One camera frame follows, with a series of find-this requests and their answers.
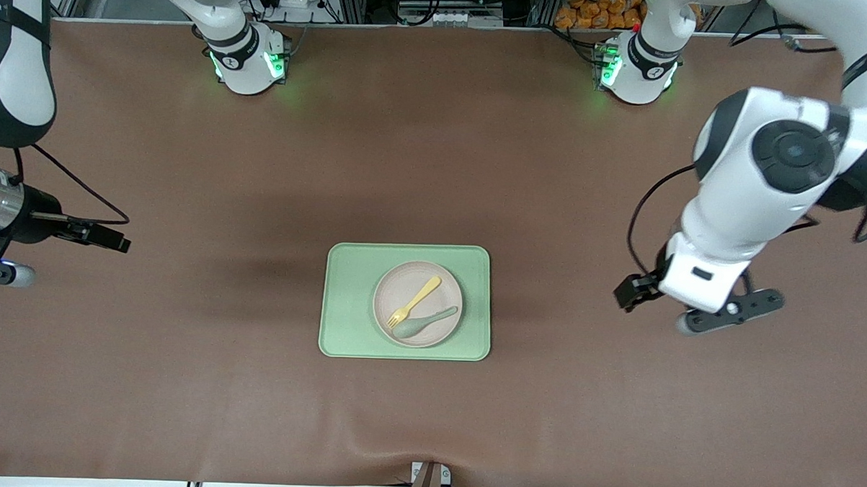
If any white terminal block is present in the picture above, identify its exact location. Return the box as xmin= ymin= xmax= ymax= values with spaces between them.
xmin=398 ymin=8 xmax=473 ymax=28

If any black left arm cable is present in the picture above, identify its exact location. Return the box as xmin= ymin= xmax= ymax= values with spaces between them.
xmin=625 ymin=0 xmax=867 ymax=288

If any round beige plate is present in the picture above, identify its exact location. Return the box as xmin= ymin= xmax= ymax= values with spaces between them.
xmin=370 ymin=259 xmax=467 ymax=351

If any light green rectangular tray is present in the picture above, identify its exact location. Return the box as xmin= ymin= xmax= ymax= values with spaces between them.
xmin=318 ymin=241 xmax=494 ymax=364

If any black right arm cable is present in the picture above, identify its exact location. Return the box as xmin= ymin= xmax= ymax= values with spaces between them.
xmin=9 ymin=143 xmax=134 ymax=227

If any orange packaged goods pile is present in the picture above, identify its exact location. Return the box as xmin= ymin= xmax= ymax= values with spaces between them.
xmin=554 ymin=0 xmax=648 ymax=32

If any brown table mat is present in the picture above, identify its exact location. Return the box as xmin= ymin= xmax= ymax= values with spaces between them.
xmin=0 ymin=9 xmax=867 ymax=487

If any pale green plastic spoon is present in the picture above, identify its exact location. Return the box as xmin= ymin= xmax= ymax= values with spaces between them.
xmin=391 ymin=303 xmax=460 ymax=343

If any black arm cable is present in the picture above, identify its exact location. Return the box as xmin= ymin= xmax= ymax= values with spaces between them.
xmin=625 ymin=0 xmax=867 ymax=288
xmin=9 ymin=143 xmax=134 ymax=227

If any yellow plastic fork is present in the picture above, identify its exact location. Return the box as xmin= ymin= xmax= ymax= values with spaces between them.
xmin=386 ymin=273 xmax=443 ymax=331

